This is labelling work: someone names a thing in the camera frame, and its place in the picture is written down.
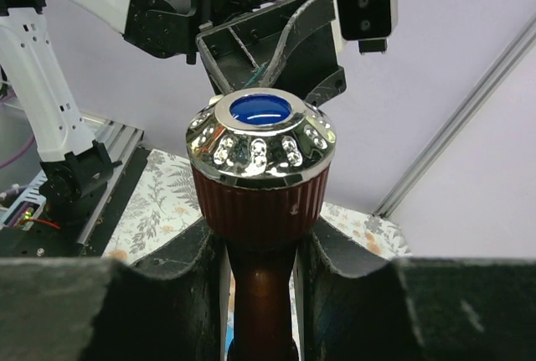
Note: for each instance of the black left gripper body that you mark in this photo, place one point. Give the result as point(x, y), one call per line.
point(168, 28)

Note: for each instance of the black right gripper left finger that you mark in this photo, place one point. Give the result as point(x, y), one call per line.
point(168, 306)

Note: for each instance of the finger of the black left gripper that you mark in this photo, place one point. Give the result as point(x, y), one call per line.
point(332, 86)
point(287, 46)

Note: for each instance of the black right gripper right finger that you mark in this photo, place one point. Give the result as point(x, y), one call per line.
point(355, 305)

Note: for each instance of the brown faucet chrome knob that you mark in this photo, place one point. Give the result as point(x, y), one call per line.
point(260, 159)

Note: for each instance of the white pipe elbow fitting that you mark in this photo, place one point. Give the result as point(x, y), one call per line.
point(214, 99)

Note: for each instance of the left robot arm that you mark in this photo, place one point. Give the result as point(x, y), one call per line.
point(74, 162)

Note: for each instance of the floral patterned table mat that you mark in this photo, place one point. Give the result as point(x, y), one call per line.
point(164, 204)

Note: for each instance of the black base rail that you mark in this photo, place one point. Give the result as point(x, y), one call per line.
point(84, 230)

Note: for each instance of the white cable duct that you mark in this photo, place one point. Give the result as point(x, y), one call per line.
point(26, 202)

